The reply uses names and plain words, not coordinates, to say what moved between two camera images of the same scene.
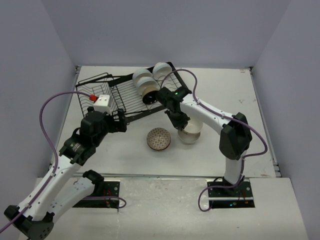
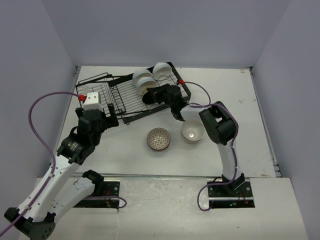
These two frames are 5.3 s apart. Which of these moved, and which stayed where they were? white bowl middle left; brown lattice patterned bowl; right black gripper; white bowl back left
Moved: right black gripper
Stayed: white bowl back left; brown lattice patterned bowl; white bowl middle left
